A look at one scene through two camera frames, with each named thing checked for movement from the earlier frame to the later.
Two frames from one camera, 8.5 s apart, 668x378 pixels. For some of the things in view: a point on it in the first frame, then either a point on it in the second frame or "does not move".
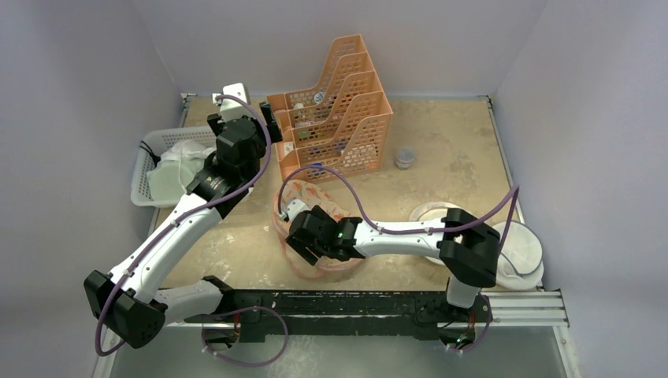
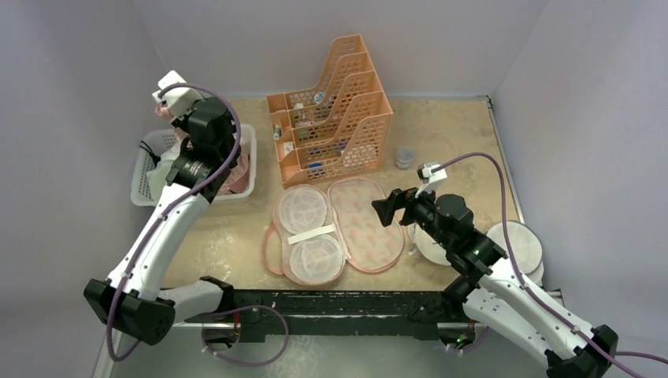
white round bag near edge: (520, 263) does not move
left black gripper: (275, 136) to (183, 120)
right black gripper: (301, 246) to (408, 201)
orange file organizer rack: (342, 124) does not move
